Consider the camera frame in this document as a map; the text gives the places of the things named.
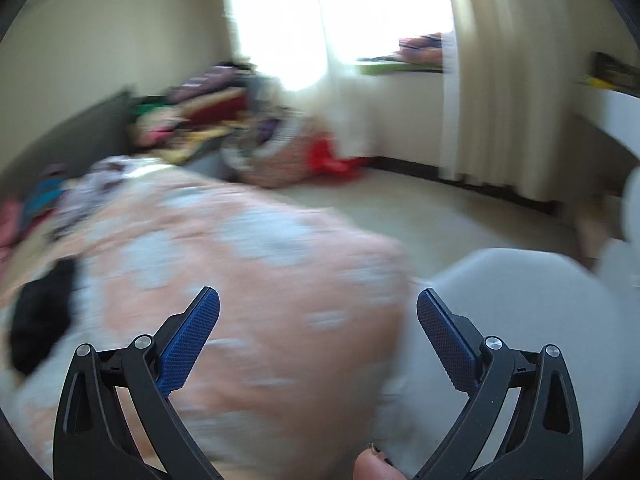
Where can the right hand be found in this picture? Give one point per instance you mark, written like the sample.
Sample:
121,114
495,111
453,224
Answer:
372,464

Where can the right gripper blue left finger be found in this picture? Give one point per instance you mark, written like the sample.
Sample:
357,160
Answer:
182,338

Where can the lilac crumpled garment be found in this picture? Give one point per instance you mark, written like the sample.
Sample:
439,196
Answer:
85,195

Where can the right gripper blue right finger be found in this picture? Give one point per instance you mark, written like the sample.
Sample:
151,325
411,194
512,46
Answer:
455,340

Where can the black long-sleeve shirt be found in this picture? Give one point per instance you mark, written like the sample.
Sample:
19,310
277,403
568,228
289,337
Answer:
42,314

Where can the cream curtain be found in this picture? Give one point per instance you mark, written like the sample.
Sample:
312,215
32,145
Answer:
509,73

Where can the orange white tufted blanket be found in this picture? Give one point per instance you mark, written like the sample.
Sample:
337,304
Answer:
288,382

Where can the pile of folded clothes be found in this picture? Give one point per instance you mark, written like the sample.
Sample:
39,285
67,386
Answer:
192,119

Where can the floral laundry basket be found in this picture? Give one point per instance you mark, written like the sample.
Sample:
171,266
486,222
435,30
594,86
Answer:
271,151

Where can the striped colourful pillow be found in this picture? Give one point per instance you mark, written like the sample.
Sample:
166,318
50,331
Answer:
20,217

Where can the red plastic bag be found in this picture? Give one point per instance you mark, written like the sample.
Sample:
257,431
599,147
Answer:
322,160

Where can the grey padded headboard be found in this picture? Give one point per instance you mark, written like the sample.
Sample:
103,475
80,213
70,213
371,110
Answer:
97,132

